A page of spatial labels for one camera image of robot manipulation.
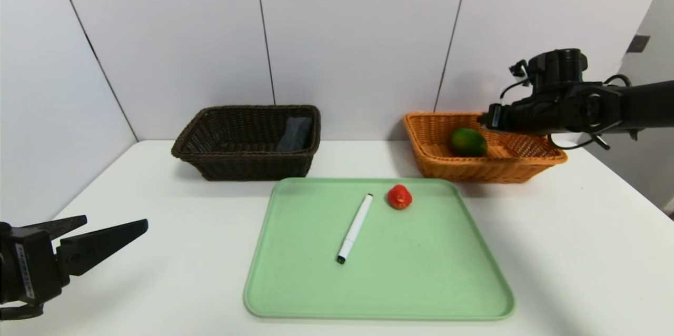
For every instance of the dark wall plate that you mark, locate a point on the dark wall plate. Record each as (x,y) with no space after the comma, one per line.
(638,43)

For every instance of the dark brown wicker basket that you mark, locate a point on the dark brown wicker basket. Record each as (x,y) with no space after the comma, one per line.
(231,141)

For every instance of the small red strawberry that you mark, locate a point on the small red strawberry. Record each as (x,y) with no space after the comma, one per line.
(400,198)

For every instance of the grey sock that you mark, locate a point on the grey sock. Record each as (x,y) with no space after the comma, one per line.
(295,135)

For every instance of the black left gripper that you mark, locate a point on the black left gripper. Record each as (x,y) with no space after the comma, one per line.
(27,270)

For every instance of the orange wicker basket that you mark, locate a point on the orange wicker basket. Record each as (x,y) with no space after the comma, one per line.
(505,167)

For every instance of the light green plastic tray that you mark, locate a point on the light green plastic tray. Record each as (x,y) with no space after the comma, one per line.
(432,273)

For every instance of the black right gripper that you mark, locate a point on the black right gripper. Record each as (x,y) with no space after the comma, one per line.
(495,116)

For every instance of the white marker pen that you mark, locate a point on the white marker pen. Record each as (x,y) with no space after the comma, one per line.
(355,228)

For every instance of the green citrus fruit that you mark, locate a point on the green citrus fruit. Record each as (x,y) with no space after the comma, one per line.
(467,142)

